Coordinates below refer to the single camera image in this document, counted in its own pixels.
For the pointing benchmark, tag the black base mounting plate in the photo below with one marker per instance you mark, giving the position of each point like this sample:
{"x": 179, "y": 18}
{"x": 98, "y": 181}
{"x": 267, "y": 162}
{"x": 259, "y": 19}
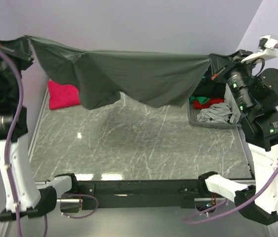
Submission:
{"x": 138, "y": 193}

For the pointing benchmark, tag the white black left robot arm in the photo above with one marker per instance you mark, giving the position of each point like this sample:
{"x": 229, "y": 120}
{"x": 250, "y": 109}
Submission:
{"x": 23, "y": 196}

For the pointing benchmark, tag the folded pink t shirt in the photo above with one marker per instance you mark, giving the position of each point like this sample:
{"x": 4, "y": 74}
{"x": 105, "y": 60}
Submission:
{"x": 62, "y": 96}

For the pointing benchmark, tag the grey plastic bin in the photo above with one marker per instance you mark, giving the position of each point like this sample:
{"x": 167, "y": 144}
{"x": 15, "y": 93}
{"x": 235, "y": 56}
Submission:
{"x": 192, "y": 118}

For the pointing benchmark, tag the green t shirt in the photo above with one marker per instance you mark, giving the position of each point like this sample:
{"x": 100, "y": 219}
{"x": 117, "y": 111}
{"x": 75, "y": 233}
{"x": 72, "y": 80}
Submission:
{"x": 201, "y": 100}

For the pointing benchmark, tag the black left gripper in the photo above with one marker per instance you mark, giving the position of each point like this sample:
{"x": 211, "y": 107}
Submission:
{"x": 20, "y": 47}

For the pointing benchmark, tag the aluminium frame rail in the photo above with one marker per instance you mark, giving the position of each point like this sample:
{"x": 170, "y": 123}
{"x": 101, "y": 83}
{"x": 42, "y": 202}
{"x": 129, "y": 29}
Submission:
{"x": 67, "y": 200}

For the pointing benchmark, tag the black t shirt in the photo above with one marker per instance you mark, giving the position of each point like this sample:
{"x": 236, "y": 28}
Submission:
{"x": 209, "y": 88}

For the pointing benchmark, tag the red t shirt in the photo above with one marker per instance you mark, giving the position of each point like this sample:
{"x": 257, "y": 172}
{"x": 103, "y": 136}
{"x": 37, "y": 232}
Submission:
{"x": 211, "y": 101}

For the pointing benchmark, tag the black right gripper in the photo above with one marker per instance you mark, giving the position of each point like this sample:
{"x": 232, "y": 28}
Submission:
{"x": 219, "y": 63}

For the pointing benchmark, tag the light grey t shirt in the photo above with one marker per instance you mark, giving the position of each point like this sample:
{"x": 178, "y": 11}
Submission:
{"x": 225, "y": 112}

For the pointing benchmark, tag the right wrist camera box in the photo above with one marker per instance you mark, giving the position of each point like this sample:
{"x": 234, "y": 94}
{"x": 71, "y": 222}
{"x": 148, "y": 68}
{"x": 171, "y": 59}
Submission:
{"x": 266, "y": 49}

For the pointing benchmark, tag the dark grey t shirt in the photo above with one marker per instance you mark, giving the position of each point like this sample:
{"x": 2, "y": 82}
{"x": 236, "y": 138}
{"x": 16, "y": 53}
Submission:
{"x": 102, "y": 76}

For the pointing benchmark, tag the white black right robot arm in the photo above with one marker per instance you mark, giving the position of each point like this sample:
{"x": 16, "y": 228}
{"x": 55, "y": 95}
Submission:
{"x": 256, "y": 97}

